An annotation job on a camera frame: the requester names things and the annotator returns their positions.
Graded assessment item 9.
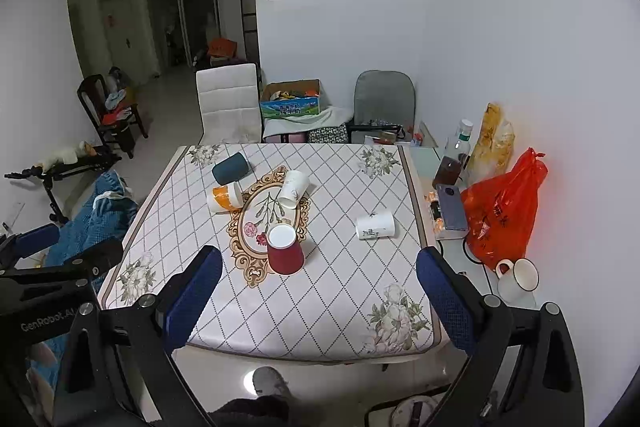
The red ribbed paper cup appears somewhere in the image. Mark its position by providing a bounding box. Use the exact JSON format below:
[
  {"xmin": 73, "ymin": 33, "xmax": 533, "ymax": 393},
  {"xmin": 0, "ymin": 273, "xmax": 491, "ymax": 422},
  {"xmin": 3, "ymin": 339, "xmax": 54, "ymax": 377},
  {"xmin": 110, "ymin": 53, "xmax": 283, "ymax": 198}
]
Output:
[{"xmin": 267, "ymin": 223, "xmax": 304, "ymax": 275}]

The white paper cup right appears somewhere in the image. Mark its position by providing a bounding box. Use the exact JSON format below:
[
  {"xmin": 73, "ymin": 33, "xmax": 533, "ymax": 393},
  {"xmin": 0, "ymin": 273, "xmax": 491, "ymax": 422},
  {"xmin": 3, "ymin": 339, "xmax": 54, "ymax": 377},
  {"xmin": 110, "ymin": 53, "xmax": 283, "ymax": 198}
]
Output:
[{"xmin": 356, "ymin": 210, "xmax": 396, "ymax": 241}]

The orange and white paper cup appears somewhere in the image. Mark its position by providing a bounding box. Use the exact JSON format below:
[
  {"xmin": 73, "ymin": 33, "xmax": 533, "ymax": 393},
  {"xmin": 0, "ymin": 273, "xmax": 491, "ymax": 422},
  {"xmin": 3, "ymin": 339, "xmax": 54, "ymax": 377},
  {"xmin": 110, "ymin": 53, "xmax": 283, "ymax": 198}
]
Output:
[{"xmin": 207, "ymin": 182, "xmax": 244, "ymax": 213}]

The dark teal cup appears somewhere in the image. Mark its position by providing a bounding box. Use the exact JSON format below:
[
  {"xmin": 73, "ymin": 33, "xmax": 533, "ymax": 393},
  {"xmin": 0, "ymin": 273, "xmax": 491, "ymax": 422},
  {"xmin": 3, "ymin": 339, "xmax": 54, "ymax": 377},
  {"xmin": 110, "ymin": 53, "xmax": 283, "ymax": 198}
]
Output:
[{"xmin": 212, "ymin": 152, "xmax": 250, "ymax": 185}]

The white floral paper cup centre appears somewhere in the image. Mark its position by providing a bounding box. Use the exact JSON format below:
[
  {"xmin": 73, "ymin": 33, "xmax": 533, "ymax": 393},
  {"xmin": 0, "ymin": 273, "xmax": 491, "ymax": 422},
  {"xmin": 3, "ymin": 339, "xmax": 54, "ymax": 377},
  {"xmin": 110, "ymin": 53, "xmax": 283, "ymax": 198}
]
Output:
[{"xmin": 278, "ymin": 170, "xmax": 309, "ymax": 209}]

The white enamel mug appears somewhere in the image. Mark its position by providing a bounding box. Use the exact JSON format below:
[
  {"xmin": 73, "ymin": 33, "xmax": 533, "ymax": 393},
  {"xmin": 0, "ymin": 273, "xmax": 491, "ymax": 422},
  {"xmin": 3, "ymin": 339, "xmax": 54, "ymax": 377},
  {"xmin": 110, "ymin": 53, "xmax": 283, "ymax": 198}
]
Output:
[{"xmin": 495, "ymin": 258, "xmax": 540, "ymax": 303}]

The blue quilted jacket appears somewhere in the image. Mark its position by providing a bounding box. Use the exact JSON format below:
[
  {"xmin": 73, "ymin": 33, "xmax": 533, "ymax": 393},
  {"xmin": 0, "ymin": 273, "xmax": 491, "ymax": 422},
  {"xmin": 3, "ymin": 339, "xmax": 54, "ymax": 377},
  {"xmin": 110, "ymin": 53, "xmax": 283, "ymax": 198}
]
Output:
[{"xmin": 27, "ymin": 170, "xmax": 140, "ymax": 390}]

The orange plastic bag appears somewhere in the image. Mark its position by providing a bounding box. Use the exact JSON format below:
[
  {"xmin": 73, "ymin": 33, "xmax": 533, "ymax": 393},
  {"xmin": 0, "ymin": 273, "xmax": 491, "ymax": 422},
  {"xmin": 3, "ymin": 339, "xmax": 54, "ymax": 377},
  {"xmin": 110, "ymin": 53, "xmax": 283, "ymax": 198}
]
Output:
[{"xmin": 461, "ymin": 147, "xmax": 548, "ymax": 270}]

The grey slipper right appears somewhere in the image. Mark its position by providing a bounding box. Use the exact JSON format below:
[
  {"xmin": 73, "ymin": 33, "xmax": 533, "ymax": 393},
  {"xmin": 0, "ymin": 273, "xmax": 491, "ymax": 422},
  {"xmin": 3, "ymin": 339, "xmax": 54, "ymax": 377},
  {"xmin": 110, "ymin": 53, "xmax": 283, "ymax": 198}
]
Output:
[{"xmin": 252, "ymin": 366, "xmax": 293, "ymax": 400}]

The diamond pattern floral tablecloth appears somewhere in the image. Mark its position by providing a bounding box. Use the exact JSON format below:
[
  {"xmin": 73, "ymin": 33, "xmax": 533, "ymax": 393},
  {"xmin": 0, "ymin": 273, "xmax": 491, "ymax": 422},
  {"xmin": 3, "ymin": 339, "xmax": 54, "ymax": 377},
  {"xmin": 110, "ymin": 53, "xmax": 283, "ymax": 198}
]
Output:
[{"xmin": 100, "ymin": 143, "xmax": 442, "ymax": 363}]

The yellow snack bag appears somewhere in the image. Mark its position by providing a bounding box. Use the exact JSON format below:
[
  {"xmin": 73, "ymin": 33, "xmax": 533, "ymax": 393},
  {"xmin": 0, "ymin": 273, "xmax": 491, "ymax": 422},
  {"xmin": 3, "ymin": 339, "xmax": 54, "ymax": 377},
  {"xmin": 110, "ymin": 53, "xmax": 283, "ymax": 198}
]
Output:
[{"xmin": 466, "ymin": 102, "xmax": 515, "ymax": 185}]

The clear plastic bottle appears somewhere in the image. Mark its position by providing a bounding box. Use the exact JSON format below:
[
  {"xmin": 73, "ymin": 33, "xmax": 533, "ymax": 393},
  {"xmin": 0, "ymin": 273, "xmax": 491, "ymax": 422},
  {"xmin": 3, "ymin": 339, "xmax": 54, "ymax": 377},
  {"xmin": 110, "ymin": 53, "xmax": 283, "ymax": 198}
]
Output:
[{"xmin": 445, "ymin": 119, "xmax": 474, "ymax": 168}]

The dark wooden chair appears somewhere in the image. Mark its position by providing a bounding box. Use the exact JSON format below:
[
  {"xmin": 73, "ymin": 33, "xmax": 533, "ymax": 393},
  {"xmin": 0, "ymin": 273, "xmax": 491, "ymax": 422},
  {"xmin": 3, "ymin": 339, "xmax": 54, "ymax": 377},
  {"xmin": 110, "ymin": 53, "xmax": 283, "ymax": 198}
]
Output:
[{"xmin": 76, "ymin": 74, "xmax": 149, "ymax": 159}]

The white padded chair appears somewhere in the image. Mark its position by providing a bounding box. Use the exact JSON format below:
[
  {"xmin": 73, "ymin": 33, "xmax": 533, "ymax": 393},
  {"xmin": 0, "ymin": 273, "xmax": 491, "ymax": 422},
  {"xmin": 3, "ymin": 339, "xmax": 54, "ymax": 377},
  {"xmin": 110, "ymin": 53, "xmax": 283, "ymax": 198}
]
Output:
[{"xmin": 195, "ymin": 63, "xmax": 262, "ymax": 145}]

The grey office chair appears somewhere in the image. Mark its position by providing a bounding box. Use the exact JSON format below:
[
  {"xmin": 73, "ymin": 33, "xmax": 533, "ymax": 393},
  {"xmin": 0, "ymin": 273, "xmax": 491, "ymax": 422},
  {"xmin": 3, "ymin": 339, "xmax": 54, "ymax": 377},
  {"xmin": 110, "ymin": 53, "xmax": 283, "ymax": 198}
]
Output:
[{"xmin": 347, "ymin": 69, "xmax": 416, "ymax": 144}]

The cardboard box with toys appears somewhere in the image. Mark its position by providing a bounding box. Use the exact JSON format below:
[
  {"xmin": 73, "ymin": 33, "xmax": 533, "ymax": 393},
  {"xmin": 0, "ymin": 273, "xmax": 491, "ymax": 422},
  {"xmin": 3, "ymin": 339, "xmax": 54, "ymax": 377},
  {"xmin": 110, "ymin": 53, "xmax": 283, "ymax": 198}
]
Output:
[{"xmin": 259, "ymin": 79, "xmax": 321, "ymax": 119}]

